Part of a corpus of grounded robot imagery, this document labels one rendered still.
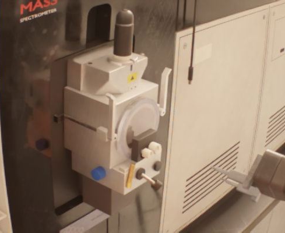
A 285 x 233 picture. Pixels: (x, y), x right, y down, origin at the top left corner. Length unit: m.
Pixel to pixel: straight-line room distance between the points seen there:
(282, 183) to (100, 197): 0.31
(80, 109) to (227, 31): 0.45
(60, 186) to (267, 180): 0.33
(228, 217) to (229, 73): 0.41
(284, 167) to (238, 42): 0.54
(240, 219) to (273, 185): 0.74
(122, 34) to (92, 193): 0.26
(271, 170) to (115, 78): 0.24
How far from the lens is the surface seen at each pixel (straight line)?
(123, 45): 0.79
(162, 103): 0.85
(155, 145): 0.82
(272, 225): 1.70
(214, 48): 1.13
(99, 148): 0.81
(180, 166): 1.15
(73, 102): 0.81
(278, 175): 0.72
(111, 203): 0.87
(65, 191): 0.90
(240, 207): 1.50
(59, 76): 0.80
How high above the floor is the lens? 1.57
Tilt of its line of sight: 25 degrees down
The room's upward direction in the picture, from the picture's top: 4 degrees clockwise
